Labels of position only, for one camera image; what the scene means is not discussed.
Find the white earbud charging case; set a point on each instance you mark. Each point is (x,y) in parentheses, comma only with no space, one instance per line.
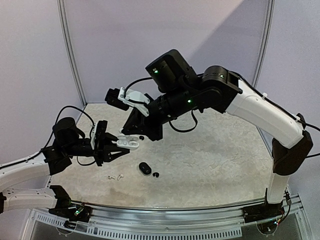
(127,142)

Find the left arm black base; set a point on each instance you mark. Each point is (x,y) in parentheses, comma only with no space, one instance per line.
(73,212)

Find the aluminium front rail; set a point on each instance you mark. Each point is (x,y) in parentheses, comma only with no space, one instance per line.
(219,223)

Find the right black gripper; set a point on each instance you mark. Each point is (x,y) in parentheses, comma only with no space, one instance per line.
(144,121)

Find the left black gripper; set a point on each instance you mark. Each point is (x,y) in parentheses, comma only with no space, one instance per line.
(105,152)

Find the metal corner post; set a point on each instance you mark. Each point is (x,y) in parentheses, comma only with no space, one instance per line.
(61,5)
(264,41)

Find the black oval charging case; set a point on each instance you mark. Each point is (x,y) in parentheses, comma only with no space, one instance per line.
(145,168)

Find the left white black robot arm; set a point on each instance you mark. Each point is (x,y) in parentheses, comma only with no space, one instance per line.
(69,141)

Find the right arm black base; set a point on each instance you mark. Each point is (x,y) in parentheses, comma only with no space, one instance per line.
(262,211)

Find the right metal corner post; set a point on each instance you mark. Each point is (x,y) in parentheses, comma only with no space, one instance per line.
(264,41)

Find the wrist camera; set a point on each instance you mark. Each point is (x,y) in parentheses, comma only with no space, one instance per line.
(122,99)
(98,130)

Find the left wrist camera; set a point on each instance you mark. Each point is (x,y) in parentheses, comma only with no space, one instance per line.
(98,130)

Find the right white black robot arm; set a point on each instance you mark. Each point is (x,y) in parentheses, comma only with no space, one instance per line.
(183,90)

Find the left metal corner post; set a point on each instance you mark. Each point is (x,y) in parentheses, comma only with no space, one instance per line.
(61,5)

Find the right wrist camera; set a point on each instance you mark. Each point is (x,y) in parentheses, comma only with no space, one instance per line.
(122,99)

